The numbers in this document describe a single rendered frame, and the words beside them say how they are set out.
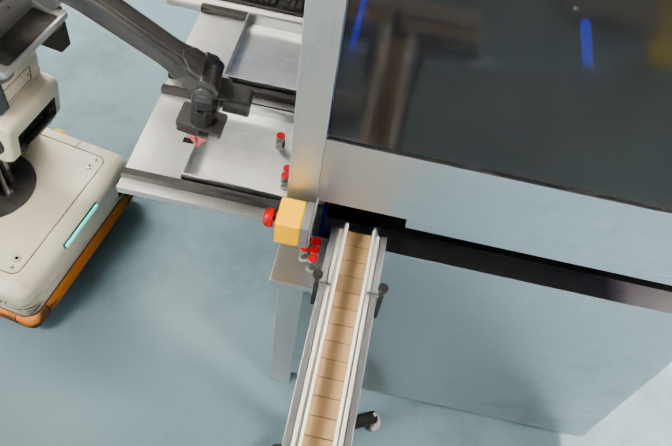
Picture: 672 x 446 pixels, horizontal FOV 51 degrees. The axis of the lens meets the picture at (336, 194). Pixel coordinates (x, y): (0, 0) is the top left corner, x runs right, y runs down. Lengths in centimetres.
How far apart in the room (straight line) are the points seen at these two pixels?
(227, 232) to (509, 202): 145
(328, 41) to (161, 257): 158
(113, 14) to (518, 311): 112
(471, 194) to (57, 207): 147
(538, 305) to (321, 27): 90
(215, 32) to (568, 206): 111
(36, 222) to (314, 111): 134
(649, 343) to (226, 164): 111
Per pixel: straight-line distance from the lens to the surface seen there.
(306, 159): 140
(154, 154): 175
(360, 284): 150
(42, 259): 236
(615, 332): 185
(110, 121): 304
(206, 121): 156
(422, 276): 168
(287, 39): 204
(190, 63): 140
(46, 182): 252
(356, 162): 138
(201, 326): 247
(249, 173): 170
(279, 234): 147
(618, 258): 158
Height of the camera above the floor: 222
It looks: 53 degrees down
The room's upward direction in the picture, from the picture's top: 11 degrees clockwise
